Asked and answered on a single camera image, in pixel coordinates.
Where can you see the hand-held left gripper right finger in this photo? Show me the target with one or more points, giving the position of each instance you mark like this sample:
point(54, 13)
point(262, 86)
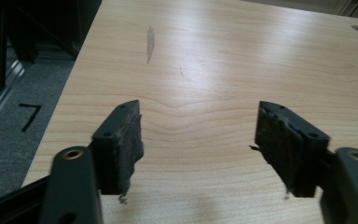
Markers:
point(287, 146)

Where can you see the black table frame bar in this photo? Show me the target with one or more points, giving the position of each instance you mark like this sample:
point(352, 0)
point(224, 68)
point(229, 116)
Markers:
point(21, 194)

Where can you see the aluminium floor rail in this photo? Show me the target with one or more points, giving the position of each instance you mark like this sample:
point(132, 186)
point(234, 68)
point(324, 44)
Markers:
point(3, 93)

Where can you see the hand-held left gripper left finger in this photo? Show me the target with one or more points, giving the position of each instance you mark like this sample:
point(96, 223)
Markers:
point(116, 146)

